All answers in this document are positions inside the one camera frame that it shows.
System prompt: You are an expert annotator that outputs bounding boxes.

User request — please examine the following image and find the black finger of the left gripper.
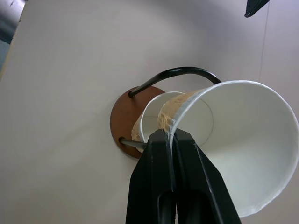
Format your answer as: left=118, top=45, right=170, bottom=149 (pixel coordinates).
left=244, top=0, right=270, bottom=18

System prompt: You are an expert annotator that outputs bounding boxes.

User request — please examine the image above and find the paper cup with tan sleeve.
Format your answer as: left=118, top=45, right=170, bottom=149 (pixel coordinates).
left=157, top=80, right=299, bottom=219
left=132, top=91, right=185, bottom=143

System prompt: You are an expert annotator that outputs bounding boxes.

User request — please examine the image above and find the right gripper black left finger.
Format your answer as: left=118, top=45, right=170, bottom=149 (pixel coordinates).
left=126, top=128, right=176, bottom=224

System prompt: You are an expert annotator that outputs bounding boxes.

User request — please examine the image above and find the brown wooden cup holder stand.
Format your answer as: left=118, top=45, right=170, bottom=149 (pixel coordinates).
left=109, top=67, right=222, bottom=160

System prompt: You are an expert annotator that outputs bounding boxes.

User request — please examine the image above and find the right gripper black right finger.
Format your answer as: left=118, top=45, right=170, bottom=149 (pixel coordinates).
left=171, top=129, right=242, bottom=224

